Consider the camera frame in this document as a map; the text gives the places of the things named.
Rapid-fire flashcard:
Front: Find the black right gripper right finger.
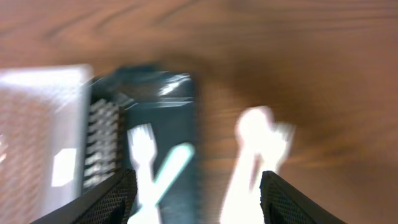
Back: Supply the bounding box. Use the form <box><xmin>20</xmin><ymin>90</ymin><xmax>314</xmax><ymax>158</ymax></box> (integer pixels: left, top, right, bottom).
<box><xmin>260</xmin><ymin>171</ymin><xmax>345</xmax><ymax>224</ymax></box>

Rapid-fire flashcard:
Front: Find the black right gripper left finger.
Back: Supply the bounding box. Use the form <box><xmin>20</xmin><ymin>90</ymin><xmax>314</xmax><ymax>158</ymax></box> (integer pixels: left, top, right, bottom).
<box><xmin>32</xmin><ymin>169</ymin><xmax>137</xmax><ymax>224</ymax></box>

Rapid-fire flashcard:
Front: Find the white plastic fork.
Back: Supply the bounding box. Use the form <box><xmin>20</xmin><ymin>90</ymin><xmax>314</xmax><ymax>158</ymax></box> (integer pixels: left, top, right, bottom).
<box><xmin>127</xmin><ymin>123</ymin><xmax>162</xmax><ymax>224</ymax></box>

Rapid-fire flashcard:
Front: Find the mint green plastic fork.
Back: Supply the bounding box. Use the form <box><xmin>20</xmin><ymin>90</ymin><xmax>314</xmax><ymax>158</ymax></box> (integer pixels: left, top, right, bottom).
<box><xmin>142</xmin><ymin>142</ymin><xmax>195</xmax><ymax>207</ymax></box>

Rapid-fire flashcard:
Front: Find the thick white plastic spoon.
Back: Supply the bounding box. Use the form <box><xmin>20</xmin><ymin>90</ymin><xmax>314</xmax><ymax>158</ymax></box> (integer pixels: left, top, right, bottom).
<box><xmin>219</xmin><ymin>106</ymin><xmax>272</xmax><ymax>224</ymax></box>

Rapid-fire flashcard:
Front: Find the dark green plastic basket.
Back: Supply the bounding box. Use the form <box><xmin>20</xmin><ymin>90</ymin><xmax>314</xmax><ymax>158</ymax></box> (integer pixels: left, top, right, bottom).
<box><xmin>81</xmin><ymin>65</ymin><xmax>198</xmax><ymax>224</ymax></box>

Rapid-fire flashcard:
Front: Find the clear plastic basket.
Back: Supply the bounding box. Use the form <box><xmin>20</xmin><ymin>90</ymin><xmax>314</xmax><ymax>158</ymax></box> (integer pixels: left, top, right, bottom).
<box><xmin>1</xmin><ymin>64</ymin><xmax>93</xmax><ymax>224</ymax></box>

